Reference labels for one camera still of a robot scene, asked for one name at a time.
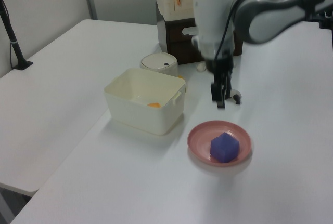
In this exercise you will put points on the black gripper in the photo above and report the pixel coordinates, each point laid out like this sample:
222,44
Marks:
219,64

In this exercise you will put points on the purple cube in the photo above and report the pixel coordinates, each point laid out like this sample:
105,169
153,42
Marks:
223,147

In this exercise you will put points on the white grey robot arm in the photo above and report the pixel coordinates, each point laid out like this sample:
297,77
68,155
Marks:
212,13

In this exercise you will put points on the pink plate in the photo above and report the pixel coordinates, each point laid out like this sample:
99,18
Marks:
200,141

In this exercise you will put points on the panda figurine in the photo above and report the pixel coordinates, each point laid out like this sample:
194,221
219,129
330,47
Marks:
236,96

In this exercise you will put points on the white crumpled lump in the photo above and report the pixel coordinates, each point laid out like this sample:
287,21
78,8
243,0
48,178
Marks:
200,67

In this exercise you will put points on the cream lidded container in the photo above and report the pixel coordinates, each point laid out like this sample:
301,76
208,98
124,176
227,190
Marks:
158,61

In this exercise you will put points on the toasted bread slice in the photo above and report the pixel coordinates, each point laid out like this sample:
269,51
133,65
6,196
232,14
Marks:
154,105

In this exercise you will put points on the cream plastic box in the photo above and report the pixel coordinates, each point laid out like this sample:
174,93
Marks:
135,117

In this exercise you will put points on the black camera stand pole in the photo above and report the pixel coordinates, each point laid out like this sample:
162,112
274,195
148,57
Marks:
13,39

